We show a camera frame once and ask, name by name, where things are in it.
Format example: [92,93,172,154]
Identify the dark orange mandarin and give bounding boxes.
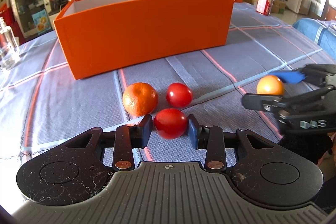
[122,83,158,117]

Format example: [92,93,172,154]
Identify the red snack canister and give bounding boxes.
[256,0,273,16]

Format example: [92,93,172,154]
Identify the white glass door cabinet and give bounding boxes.
[10,0,52,38]

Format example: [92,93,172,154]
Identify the red tomato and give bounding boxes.
[166,83,193,108]
[154,108,188,139]

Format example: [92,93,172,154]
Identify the orange cardboard box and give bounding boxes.
[54,0,235,80]

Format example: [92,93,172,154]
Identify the red tomato back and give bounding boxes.
[154,108,188,139]

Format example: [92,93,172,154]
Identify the orange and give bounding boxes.
[256,75,285,96]

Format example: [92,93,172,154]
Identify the clear glass jar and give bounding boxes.
[0,17,20,71]

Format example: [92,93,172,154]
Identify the blue plaid bedsheet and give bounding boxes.
[1,3,335,160]

